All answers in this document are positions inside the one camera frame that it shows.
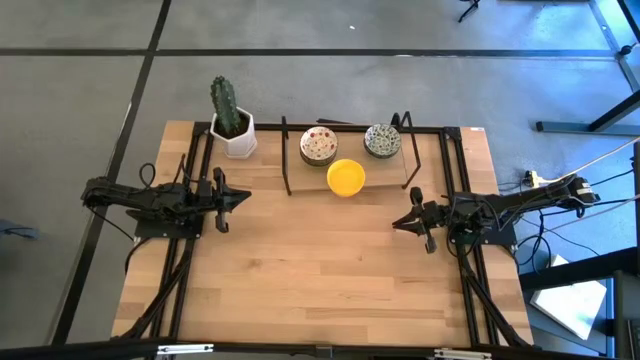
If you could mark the black side furniture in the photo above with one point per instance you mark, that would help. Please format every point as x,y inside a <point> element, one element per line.
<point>627,320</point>

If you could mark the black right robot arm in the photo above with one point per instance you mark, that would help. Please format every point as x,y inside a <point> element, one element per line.
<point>525,202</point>

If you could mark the black metal rig frame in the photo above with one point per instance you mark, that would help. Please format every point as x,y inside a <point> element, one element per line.
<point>360,128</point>

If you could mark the black desk leg frame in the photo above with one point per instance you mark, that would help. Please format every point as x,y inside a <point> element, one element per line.
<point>575,127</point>

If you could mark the power strip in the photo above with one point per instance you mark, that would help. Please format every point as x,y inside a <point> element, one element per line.
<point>531,178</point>

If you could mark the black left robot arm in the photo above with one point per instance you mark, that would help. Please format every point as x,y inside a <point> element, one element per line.
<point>135,195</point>

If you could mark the silver aluminium bracket bar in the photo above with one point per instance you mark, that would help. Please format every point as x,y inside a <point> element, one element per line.
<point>462,354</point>
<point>185,348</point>

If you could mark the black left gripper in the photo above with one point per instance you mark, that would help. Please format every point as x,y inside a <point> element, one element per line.
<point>212,197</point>

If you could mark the white box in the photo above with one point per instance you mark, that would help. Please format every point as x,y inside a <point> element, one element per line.
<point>570,300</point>

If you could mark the white plant pot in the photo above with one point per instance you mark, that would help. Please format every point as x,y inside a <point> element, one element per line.
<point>245,140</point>

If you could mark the wooden shelf with black frame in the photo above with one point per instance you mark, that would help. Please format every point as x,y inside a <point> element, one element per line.
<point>385,170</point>

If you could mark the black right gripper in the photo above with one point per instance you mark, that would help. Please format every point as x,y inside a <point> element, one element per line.
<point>432,215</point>

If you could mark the green cactus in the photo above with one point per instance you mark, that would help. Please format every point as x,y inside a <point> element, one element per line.
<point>225,105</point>

